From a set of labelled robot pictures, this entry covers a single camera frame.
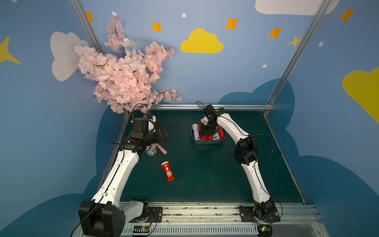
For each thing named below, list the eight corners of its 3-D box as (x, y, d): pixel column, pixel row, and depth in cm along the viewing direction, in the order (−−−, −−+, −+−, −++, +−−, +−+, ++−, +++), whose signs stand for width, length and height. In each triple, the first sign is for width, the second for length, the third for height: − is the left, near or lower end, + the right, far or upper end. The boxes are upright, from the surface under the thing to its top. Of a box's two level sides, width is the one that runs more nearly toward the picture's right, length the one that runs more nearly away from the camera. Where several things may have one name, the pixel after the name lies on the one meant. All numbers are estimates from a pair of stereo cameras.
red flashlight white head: (168, 182, 86) (168, 180, 84) (161, 165, 93) (160, 163, 90) (176, 178, 87) (175, 177, 85) (168, 161, 94) (167, 159, 92)
